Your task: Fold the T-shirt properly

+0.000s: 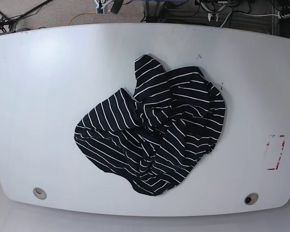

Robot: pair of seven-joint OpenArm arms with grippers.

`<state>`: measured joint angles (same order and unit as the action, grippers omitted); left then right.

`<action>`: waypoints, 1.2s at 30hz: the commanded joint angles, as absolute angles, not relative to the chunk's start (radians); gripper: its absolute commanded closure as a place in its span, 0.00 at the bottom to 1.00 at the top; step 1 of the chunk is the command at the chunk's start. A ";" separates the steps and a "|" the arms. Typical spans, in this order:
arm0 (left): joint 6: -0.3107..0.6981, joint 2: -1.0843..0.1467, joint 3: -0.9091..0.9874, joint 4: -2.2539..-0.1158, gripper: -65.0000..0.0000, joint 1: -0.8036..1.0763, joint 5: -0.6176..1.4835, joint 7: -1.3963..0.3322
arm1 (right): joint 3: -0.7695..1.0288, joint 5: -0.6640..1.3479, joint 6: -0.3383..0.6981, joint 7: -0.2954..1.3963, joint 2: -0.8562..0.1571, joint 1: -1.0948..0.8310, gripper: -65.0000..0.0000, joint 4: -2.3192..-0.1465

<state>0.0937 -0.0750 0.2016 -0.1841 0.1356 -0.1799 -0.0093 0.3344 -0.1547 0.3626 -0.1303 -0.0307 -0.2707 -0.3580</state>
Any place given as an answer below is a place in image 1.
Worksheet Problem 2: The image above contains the yellow cable on floor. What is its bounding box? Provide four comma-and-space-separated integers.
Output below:
67, 12, 97, 26

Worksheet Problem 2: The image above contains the left table cable grommet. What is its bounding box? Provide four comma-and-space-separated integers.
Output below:
33, 188, 47, 200

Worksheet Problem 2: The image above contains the red tape rectangle marking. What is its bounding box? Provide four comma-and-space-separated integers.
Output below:
263, 134, 286, 171

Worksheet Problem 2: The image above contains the table cable grommet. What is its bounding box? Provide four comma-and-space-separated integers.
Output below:
244, 193, 259, 205
33, 188, 47, 200

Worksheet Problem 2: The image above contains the white power strip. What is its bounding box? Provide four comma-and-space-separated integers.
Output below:
277, 6, 290, 19

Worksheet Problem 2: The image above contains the navy white striped T-shirt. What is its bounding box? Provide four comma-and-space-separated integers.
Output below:
74, 55, 226, 196

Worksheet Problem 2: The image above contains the black tripod stand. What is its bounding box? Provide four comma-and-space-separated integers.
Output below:
0, 0, 52, 34

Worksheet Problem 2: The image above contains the right table cable grommet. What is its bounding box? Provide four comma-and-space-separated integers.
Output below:
244, 193, 259, 205

